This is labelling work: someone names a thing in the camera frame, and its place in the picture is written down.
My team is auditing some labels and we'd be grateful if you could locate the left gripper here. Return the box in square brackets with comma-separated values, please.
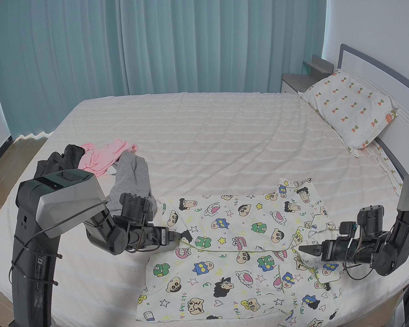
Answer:
[146, 226, 192, 248]

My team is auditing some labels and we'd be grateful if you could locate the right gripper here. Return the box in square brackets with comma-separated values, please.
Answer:
[320, 236, 355, 263]

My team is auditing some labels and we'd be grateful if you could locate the white printed pyjama top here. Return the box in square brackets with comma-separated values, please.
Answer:
[135, 177, 343, 327]

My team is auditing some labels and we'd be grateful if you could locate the grey garment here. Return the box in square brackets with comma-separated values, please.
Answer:
[108, 152, 157, 218]

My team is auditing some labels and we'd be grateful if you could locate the pink garment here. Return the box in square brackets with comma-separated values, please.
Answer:
[79, 139, 139, 178]

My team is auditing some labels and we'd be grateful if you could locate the bed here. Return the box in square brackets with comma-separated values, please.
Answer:
[0, 43, 409, 327]

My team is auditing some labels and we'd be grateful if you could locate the black garment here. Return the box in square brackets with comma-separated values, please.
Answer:
[33, 144, 86, 178]

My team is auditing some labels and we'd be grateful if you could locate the white printed pillow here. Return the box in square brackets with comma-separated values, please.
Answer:
[298, 68, 399, 158]

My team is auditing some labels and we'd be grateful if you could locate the grey bedside table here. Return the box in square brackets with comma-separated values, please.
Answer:
[281, 54, 335, 94]

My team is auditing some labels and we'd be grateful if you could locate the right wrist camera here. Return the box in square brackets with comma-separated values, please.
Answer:
[339, 221, 357, 238]

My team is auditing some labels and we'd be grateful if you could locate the black cable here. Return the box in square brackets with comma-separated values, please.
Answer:
[340, 261, 373, 281]
[30, 200, 107, 238]

